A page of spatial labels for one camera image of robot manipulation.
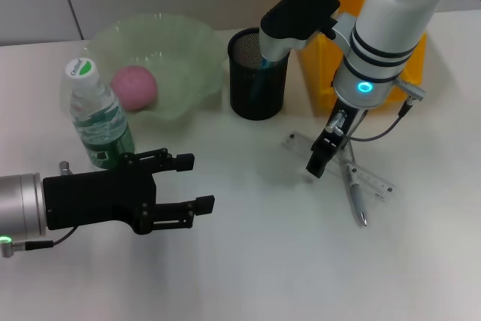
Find grey ballpoint pen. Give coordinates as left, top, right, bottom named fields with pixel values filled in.
left=337, top=144, right=369, bottom=228

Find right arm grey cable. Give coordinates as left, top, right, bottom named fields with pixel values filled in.
left=328, top=76, right=428, bottom=144

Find pink peach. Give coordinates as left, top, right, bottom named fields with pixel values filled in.
left=110, top=65, right=158, bottom=112

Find yellow plastic bin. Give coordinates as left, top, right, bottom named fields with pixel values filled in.
left=292, top=0, right=428, bottom=116

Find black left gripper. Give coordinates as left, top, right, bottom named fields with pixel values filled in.
left=42, top=147, right=216, bottom=236

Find translucent green fruit plate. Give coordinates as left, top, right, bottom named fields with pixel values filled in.
left=86, top=12, right=225, bottom=123

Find clear plastic ruler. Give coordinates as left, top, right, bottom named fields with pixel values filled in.
left=281, top=131, right=395, bottom=201

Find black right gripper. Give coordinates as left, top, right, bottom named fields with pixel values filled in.
left=305, top=100, right=368, bottom=180

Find blue scissors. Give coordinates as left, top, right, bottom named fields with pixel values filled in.
left=250, top=53, right=278, bottom=104

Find black mesh pen holder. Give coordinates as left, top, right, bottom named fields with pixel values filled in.
left=226, top=27, right=291, bottom=121

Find clear green-label water bottle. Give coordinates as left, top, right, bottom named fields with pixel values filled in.
left=59, top=56, right=137, bottom=171

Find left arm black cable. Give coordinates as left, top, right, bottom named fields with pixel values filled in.
left=0, top=229, right=75, bottom=259

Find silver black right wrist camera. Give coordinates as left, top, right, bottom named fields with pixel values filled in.
left=259, top=0, right=342, bottom=63

